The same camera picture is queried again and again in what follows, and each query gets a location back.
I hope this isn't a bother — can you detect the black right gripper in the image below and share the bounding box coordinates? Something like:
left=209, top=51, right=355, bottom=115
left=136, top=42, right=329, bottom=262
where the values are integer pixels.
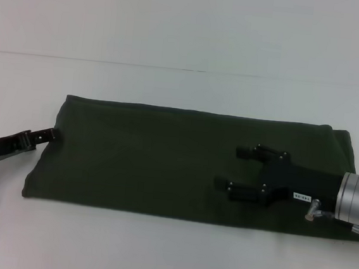
left=212, top=140, right=347, bottom=216

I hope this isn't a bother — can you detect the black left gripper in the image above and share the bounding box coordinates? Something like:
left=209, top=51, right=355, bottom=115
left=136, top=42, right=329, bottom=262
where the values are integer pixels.
left=0, top=122, right=60, bottom=170

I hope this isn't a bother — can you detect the dark green t-shirt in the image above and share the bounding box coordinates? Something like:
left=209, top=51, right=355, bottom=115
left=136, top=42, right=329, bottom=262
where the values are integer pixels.
left=20, top=91, right=359, bottom=237

